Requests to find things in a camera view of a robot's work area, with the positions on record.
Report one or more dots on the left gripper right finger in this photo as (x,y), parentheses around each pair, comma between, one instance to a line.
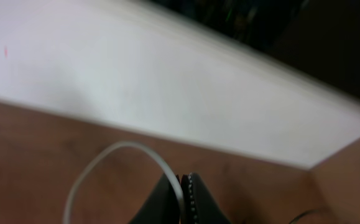
(201,207)

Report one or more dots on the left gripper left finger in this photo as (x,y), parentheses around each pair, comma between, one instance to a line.
(161,206)

